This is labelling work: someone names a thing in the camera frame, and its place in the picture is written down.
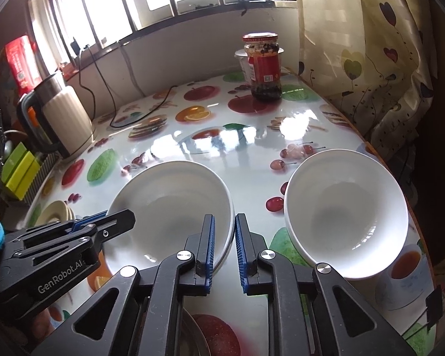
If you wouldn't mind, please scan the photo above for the black power cable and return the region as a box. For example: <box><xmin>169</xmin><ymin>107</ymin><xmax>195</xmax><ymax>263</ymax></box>
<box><xmin>77</xmin><ymin>44</ymin><xmax>178</xmax><ymax>130</ymax></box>

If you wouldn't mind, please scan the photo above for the lime green box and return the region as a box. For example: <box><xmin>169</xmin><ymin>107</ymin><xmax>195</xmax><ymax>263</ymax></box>
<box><xmin>7</xmin><ymin>154</ymin><xmax>38</xmax><ymax>201</ymax></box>

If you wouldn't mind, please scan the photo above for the cream electric kettle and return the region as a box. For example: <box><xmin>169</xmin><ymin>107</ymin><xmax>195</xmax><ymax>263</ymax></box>
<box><xmin>17</xmin><ymin>73</ymin><xmax>96</xmax><ymax>160</ymax></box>

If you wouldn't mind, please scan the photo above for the stainless steel bowl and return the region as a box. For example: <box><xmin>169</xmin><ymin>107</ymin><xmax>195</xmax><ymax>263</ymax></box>
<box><xmin>180</xmin><ymin>306</ymin><xmax>212</xmax><ymax>356</ymax></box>

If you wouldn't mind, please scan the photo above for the green box with logo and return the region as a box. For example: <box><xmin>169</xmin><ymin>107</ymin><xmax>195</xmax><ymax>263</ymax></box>
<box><xmin>2</xmin><ymin>142</ymin><xmax>29</xmax><ymax>188</ymax></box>

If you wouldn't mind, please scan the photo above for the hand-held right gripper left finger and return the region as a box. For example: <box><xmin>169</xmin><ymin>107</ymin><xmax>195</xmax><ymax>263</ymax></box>
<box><xmin>31</xmin><ymin>214</ymin><xmax>216</xmax><ymax>356</ymax></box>

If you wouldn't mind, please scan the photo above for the glass jar with red label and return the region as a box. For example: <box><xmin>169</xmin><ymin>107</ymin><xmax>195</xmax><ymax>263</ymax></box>
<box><xmin>243</xmin><ymin>33</ymin><xmax>283</xmax><ymax>101</ymax></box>

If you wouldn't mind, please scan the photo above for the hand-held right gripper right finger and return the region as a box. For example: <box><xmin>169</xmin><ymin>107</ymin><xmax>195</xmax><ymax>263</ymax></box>
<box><xmin>235</xmin><ymin>213</ymin><xmax>418</xmax><ymax>356</ymax></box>

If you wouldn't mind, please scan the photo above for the black power plug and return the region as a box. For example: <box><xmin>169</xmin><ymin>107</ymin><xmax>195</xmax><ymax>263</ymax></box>
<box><xmin>70</xmin><ymin>36</ymin><xmax>90</xmax><ymax>57</ymax></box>

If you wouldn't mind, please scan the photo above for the red package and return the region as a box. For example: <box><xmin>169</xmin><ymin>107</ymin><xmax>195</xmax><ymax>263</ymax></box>
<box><xmin>4</xmin><ymin>35</ymin><xmax>42</xmax><ymax>99</ymax></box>

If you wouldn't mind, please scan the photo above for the white plastic cup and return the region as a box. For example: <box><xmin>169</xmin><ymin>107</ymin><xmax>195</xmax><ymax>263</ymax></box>
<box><xmin>234</xmin><ymin>47</ymin><xmax>284</xmax><ymax>82</ymax></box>

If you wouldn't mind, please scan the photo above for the window with metal bars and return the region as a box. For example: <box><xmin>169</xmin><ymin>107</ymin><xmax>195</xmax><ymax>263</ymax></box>
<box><xmin>28</xmin><ymin>0</ymin><xmax>301</xmax><ymax>63</ymax></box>

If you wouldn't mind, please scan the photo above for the cream plate with brown patch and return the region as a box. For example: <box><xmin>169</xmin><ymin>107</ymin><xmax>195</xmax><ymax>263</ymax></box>
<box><xmin>40</xmin><ymin>199</ymin><xmax>76</xmax><ymax>225</ymax></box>

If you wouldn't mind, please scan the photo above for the white bowl with grey band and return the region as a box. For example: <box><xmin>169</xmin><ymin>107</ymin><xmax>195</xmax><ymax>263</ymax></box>
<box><xmin>106</xmin><ymin>160</ymin><xmax>235</xmax><ymax>273</ymax></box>
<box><xmin>284</xmin><ymin>149</ymin><xmax>409</xmax><ymax>281</ymax></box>

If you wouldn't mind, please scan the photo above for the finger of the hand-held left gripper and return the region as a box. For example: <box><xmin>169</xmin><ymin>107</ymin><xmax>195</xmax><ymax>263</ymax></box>
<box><xmin>11</xmin><ymin>209</ymin><xmax>136</xmax><ymax>268</ymax></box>
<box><xmin>4</xmin><ymin>211</ymin><xmax>110</xmax><ymax>249</ymax></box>

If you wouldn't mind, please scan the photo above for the food printed glossy tablecloth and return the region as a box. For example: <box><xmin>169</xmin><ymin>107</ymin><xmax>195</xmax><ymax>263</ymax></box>
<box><xmin>22</xmin><ymin>69</ymin><xmax>436</xmax><ymax>356</ymax></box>

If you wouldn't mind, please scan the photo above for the cream heart printed curtain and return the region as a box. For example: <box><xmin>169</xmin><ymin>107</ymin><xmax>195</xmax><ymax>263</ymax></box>
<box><xmin>297</xmin><ymin>0</ymin><xmax>442</xmax><ymax>193</ymax></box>

